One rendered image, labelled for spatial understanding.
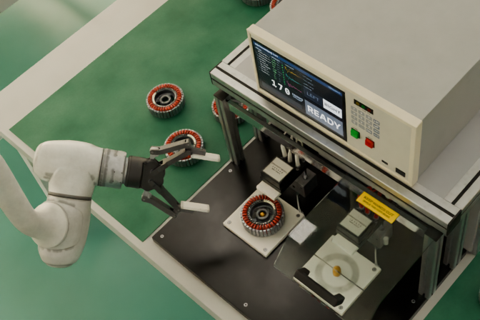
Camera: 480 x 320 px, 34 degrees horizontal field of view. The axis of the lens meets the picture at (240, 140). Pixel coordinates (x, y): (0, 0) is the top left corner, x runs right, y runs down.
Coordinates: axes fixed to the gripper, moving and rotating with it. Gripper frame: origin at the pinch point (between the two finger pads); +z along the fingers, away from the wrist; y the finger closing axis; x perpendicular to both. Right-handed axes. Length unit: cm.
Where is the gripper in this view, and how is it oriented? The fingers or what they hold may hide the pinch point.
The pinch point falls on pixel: (209, 183)
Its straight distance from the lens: 188.1
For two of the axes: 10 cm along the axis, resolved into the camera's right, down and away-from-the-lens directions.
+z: 9.8, 1.5, 1.5
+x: -0.8, -3.8, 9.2
